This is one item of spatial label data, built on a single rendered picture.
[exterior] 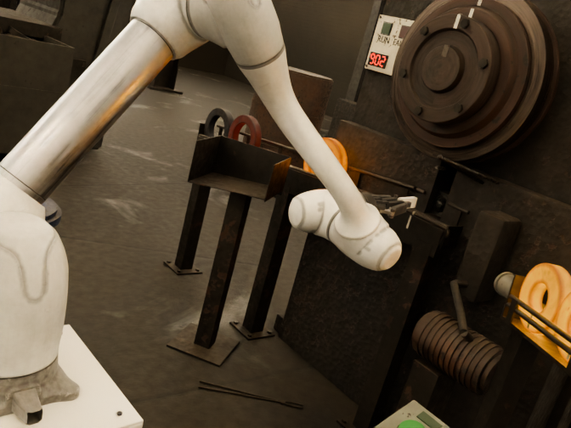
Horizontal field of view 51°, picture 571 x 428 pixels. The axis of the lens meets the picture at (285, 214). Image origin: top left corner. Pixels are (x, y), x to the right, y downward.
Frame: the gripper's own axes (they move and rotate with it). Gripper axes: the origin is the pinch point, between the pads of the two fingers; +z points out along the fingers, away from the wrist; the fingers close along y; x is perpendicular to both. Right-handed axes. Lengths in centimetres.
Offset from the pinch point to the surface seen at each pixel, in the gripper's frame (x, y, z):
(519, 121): 29.4, 20.9, 7.6
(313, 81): -5, -232, 168
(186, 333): -71, -58, -27
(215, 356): -72, -42, -25
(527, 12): 55, 13, 10
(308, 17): 28, -774, 621
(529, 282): -1.8, 43.6, -7.8
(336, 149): 3.8, -38.5, 7.6
